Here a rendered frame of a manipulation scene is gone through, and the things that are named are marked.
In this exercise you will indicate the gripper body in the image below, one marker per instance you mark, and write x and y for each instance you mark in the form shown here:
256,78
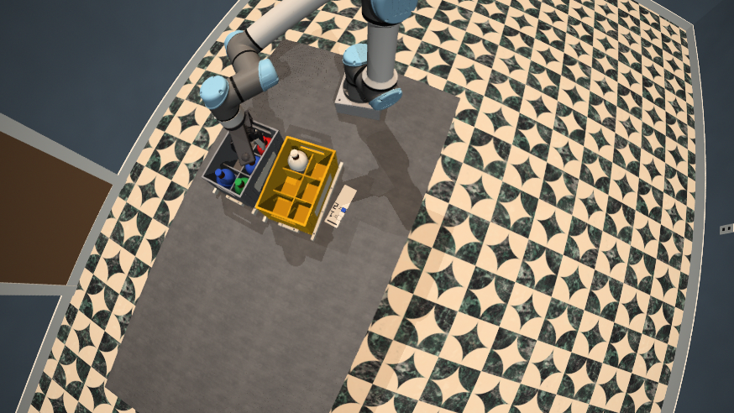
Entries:
248,125

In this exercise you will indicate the green bottle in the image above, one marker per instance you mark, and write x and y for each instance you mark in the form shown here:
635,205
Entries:
240,184

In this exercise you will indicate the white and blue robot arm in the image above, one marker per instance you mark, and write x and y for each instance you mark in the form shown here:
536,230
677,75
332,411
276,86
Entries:
378,84

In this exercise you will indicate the cream paper strip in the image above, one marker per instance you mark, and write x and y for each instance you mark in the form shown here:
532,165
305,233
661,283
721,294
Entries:
340,206

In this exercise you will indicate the blue bottle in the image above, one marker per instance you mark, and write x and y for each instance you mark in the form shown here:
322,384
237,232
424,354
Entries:
250,167
225,178

